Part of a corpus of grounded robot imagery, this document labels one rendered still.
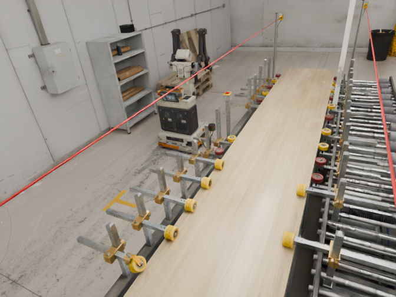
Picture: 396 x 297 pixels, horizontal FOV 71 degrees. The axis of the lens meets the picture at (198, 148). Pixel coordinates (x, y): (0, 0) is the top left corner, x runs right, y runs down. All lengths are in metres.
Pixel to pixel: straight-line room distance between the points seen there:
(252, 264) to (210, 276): 0.23
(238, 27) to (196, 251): 9.18
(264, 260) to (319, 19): 8.69
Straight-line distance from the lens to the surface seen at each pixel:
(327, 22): 9.75
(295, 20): 9.83
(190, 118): 3.93
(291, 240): 1.64
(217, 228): 1.76
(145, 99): 5.68
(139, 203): 1.73
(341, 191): 1.90
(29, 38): 4.35
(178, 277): 1.58
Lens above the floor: 2.19
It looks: 31 degrees down
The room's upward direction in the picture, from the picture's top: 6 degrees counter-clockwise
